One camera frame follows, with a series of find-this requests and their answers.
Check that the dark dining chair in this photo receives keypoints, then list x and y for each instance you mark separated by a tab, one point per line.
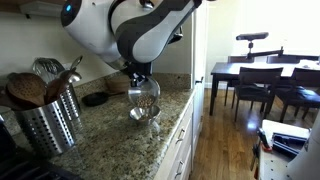
297	94
257	85

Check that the dark dining chair left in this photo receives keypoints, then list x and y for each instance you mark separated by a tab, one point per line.
257	85

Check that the wooden lower drawers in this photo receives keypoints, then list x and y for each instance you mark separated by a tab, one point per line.
177	163

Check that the wooden slotted spoon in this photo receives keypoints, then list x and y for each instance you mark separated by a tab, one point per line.
28	87

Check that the chickpeas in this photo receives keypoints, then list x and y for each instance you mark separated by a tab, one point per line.
145	101

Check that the wooden upper cabinet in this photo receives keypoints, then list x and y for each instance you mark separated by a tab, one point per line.
50	8

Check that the perforated steel utensil holder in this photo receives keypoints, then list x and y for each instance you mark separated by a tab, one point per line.
47	129

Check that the black camera on stand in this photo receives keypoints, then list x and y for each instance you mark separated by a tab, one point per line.
250	37

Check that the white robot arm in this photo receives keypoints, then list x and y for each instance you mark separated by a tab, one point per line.
128	35

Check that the silver bowl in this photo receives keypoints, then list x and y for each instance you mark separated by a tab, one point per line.
150	87
145	116

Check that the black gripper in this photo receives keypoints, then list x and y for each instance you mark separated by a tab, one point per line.
138	73

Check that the clamps on workbench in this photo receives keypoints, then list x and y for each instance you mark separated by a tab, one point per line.
271	157

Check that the dark dining chair right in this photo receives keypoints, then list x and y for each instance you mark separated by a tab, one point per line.
297	94

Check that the dark wooden dining table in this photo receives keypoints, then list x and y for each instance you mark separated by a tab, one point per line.
223	71

